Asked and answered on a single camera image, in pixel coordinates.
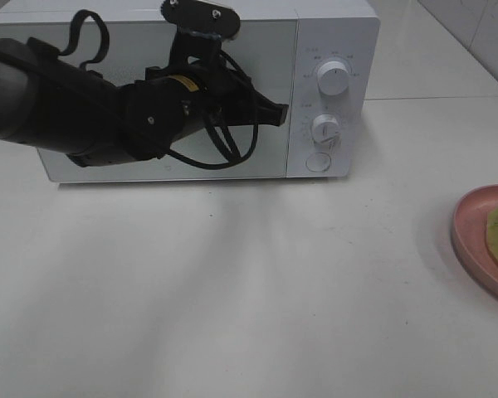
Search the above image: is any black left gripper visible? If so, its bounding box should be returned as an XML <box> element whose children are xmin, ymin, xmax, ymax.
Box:
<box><xmin>145</xmin><ymin>57</ymin><xmax>289</xmax><ymax>127</ymax></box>

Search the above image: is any white dial knob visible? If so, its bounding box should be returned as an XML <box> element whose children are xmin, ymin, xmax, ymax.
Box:
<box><xmin>310</xmin><ymin>114</ymin><xmax>341</xmax><ymax>145</ymax></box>
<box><xmin>316</xmin><ymin>59</ymin><xmax>350</xmax><ymax>96</ymax></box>

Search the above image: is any round door release button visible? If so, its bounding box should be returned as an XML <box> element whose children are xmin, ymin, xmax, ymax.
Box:
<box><xmin>305</xmin><ymin>153</ymin><xmax>332</xmax><ymax>172</ymax></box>

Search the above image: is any pink plate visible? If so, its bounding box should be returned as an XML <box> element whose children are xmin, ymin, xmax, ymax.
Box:
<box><xmin>451</xmin><ymin>184</ymin><xmax>498</xmax><ymax>299</ymax></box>

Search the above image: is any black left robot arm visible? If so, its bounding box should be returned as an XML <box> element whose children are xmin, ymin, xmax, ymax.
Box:
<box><xmin>0</xmin><ymin>38</ymin><xmax>288</xmax><ymax>168</ymax></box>

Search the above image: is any white microwave oven body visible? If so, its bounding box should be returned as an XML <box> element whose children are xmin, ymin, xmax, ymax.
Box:
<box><xmin>0</xmin><ymin>1</ymin><xmax>380</xmax><ymax>178</ymax></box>

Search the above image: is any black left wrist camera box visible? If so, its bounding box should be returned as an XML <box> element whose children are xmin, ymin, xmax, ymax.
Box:
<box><xmin>160</xmin><ymin>0</ymin><xmax>241</xmax><ymax>41</ymax></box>

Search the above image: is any black left camera cable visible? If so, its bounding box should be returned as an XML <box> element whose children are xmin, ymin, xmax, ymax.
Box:
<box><xmin>57</xmin><ymin>10</ymin><xmax>261</xmax><ymax>171</ymax></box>

